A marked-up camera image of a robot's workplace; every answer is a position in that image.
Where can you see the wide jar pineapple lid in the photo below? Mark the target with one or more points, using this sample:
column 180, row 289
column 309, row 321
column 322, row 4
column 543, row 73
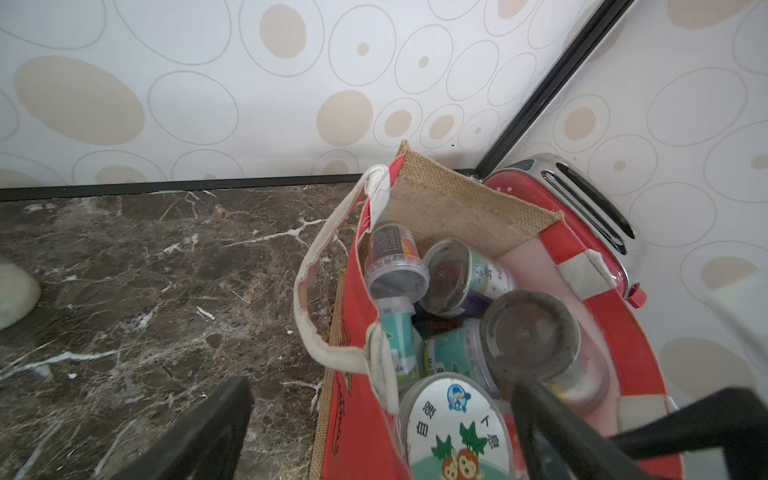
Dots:
column 450, row 428

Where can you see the small jar red label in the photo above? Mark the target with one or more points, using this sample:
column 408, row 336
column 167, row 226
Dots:
column 394, row 267

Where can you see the glass sugar jar black lid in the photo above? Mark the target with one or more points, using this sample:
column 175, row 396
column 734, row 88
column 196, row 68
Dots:
column 20, row 292

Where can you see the red silver toaster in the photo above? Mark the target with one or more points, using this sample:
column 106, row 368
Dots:
column 549, row 182

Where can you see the seed jar green label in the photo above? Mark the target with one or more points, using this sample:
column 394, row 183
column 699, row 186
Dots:
column 395, row 315

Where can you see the red burlap canvas bag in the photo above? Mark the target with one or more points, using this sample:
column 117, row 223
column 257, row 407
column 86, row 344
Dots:
column 357, row 428

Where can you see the wide jar purple flower label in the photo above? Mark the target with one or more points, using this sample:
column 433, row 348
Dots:
column 463, row 281

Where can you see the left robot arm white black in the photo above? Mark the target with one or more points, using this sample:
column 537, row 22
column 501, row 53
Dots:
column 732, row 419

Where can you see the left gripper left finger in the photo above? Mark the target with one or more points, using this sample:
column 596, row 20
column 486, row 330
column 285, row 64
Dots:
column 204, row 443

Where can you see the seed jar sunflower label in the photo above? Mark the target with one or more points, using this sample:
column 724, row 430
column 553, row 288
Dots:
column 460, row 351

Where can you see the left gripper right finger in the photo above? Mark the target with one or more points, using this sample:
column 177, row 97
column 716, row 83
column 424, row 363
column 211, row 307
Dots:
column 540, row 415

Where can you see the wide jar dark lid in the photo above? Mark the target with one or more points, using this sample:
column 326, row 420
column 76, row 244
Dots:
column 533, row 333

